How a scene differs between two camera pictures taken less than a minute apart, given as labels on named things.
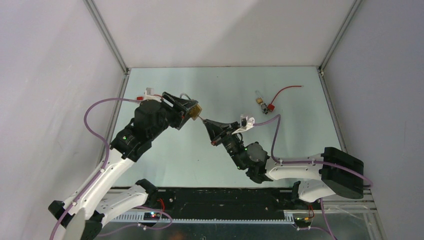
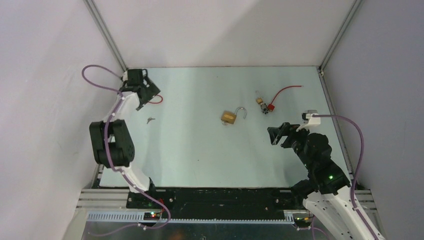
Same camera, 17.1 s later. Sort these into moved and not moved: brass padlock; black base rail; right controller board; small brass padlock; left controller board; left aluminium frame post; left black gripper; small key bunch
Moved: left black gripper; brass padlock
Not moved: black base rail; left controller board; right controller board; left aluminium frame post; small key bunch; small brass padlock
